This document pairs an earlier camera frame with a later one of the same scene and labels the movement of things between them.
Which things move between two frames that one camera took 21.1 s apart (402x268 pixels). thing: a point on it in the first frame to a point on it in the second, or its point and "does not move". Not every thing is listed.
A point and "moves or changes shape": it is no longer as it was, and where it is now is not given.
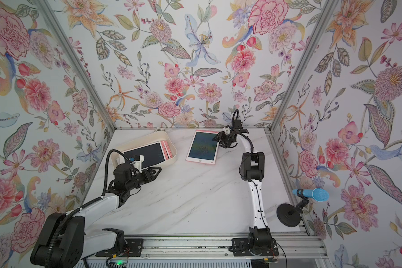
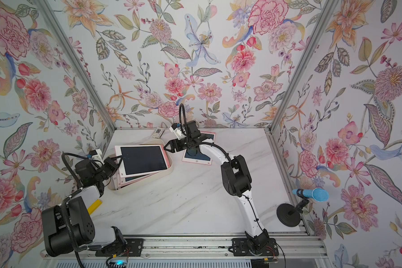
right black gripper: x=221 y=135 to x=175 y=144
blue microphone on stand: x=288 y=214 does not move
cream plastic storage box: x=117 y=158 moves or changes shape
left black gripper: x=151 y=177 to x=109 y=164
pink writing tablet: x=202 y=148 does not move
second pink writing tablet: x=152 y=154 does not move
